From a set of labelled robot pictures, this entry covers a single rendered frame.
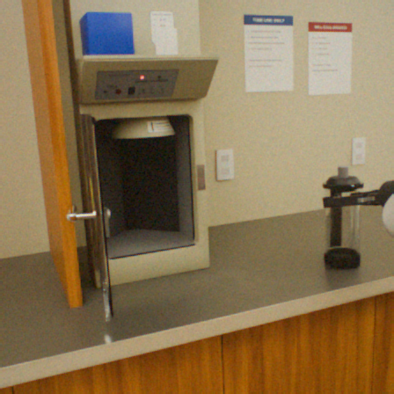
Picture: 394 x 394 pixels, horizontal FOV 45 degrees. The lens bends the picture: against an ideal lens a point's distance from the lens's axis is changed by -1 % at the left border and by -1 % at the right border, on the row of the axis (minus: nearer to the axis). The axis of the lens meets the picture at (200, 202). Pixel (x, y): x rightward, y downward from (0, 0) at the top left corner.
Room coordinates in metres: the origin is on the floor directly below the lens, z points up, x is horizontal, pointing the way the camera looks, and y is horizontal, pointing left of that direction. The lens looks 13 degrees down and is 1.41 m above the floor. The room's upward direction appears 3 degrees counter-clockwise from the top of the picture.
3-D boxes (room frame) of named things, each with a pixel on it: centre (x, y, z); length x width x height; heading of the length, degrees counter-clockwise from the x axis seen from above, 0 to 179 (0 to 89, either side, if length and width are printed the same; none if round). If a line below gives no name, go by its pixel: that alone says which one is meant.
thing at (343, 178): (1.26, -0.39, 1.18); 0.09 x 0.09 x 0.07
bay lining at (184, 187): (1.33, 0.18, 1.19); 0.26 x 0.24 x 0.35; 112
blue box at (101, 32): (1.12, 0.19, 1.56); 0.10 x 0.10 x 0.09; 22
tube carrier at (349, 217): (1.25, -0.39, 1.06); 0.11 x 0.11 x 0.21
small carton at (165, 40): (1.18, 0.06, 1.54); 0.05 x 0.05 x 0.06; 6
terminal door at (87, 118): (0.99, 0.23, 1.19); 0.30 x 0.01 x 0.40; 14
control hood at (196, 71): (1.16, 0.11, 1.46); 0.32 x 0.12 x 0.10; 112
